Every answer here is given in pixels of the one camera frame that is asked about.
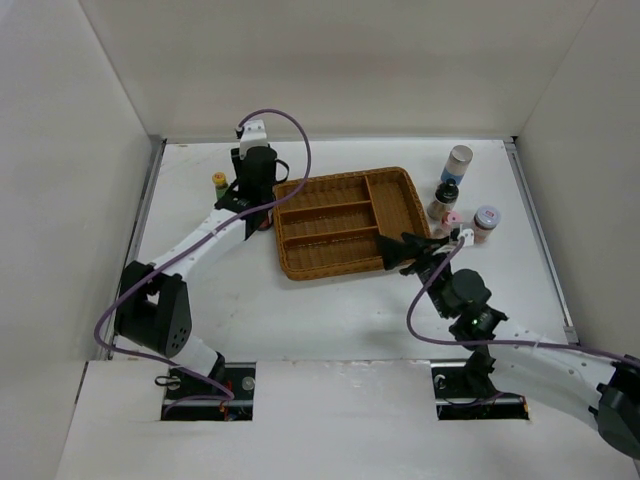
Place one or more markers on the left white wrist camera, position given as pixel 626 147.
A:
pixel 251 134

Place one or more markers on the silver cap blue spice jar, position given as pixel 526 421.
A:
pixel 458 161

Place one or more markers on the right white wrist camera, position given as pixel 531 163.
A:
pixel 462 235

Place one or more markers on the aluminium table rail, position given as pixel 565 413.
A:
pixel 158 144
pixel 540 238

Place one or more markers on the clear lid red label jar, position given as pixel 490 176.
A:
pixel 484 222

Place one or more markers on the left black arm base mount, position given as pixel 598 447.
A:
pixel 188 399

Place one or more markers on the yellow cap red sauce bottle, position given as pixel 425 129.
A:
pixel 221 186

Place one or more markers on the brown wicker divided tray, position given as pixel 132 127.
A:
pixel 329 228

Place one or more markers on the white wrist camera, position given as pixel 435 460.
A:
pixel 251 134
pixel 462 235

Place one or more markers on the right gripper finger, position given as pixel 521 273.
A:
pixel 421 243
pixel 394 252

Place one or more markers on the black cap clear sauce bottle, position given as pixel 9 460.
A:
pixel 267 222

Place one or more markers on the right aluminium table rail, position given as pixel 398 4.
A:
pixel 540 238

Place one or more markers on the black cap pepper grinder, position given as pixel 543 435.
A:
pixel 444 199

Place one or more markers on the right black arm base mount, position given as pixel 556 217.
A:
pixel 464 392

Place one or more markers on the pink cap spice jar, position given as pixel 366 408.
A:
pixel 445 226

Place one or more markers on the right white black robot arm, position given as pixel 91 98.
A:
pixel 598 388

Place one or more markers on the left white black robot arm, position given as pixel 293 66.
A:
pixel 157 316

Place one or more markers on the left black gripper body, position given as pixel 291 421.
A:
pixel 236 159

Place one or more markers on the left aluminium table rail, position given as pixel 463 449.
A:
pixel 158 144

